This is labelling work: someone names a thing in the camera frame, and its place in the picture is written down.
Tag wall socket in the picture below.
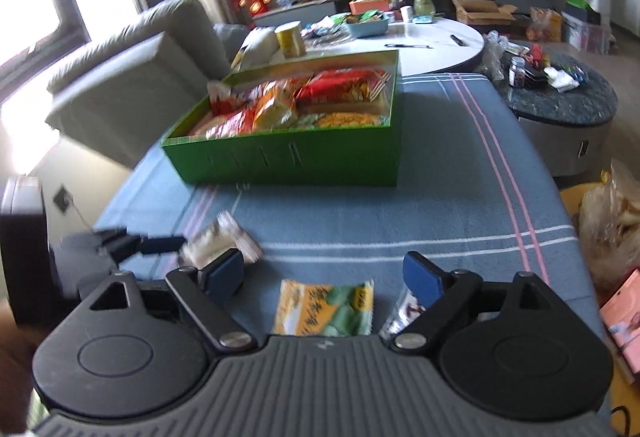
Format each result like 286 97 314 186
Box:
52 184 76 213

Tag white crumpled tissue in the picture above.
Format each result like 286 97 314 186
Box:
542 66 581 93

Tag grey pillow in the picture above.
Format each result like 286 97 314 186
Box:
232 26 281 70

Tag black appliance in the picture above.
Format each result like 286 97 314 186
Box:
0 174 53 328

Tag dark marble round table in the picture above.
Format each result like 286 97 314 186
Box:
492 50 620 178

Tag clear storage box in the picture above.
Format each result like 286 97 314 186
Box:
562 10 613 55

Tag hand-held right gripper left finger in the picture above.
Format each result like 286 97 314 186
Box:
77 248 255 352

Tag white crinkled snack packet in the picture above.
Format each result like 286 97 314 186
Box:
177 210 263 270

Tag pink box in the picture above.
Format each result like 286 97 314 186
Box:
599 267 640 365

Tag grey sofa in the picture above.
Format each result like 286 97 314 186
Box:
44 0 251 168

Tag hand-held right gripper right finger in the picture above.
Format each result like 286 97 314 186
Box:
391 250 556 352

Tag gold can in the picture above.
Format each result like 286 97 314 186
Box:
274 20 307 59

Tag glass jar with dark lid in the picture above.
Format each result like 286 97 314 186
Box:
508 56 527 88

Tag white dark snack packet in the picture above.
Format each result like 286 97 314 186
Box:
378 289 426 343

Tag pile of mixed snack bags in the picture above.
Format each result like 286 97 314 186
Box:
190 67 396 138

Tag white oval table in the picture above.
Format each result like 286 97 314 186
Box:
270 14 486 78

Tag orange basket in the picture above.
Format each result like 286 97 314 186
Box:
348 0 396 15

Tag open cardboard box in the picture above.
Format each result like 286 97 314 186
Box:
451 0 518 25

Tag green cardboard box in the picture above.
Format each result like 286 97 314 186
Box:
160 48 405 188

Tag blue basket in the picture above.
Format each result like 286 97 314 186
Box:
345 13 392 38

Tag yellow green snack packet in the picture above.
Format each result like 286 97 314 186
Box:
271 278 376 338

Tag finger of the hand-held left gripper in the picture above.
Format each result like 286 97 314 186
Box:
107 235 188 264
94 227 131 244

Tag yellow plastic bag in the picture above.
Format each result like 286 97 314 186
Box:
560 160 640 293

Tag grey television cabinet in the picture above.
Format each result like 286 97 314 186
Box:
252 0 556 28

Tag clear plastic bag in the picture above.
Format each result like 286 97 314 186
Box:
482 30 511 83

